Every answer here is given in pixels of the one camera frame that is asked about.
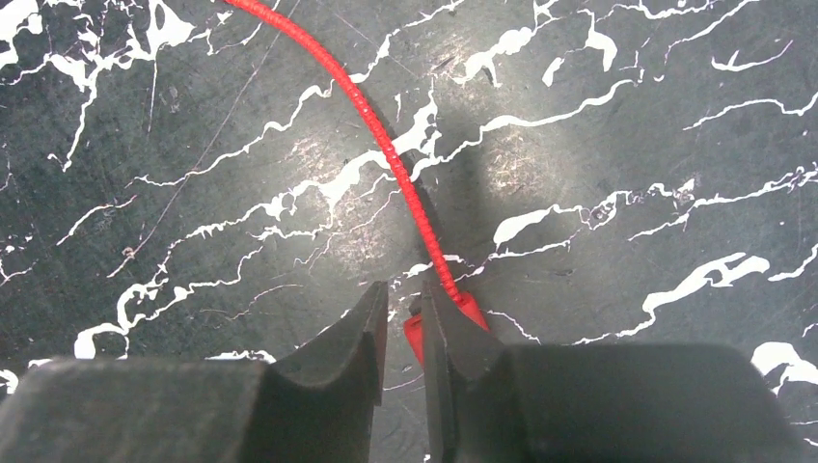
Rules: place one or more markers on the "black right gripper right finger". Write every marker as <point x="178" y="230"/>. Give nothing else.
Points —
<point x="487" y="401"/>

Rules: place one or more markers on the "red cable tie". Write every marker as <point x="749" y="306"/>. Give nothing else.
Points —
<point x="377" y="128"/>

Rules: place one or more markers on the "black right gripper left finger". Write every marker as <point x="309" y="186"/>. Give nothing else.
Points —
<point x="314" y="405"/>

